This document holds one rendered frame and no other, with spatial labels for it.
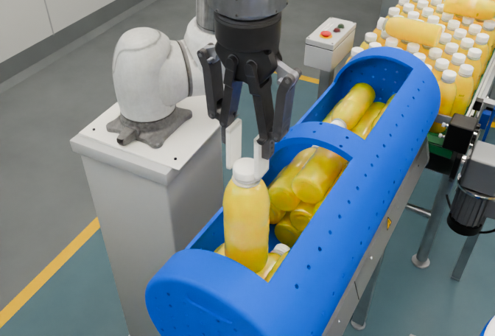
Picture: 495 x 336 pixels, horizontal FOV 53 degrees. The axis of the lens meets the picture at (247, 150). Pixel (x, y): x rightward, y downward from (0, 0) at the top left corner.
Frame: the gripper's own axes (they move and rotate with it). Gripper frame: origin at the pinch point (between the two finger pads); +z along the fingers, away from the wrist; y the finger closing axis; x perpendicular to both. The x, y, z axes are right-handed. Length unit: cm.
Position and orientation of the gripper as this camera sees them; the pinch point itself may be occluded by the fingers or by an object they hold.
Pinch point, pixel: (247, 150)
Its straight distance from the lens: 67.5
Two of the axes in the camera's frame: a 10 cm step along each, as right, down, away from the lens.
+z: 0.0, 7.8, 6.3
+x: 5.2, -5.4, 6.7
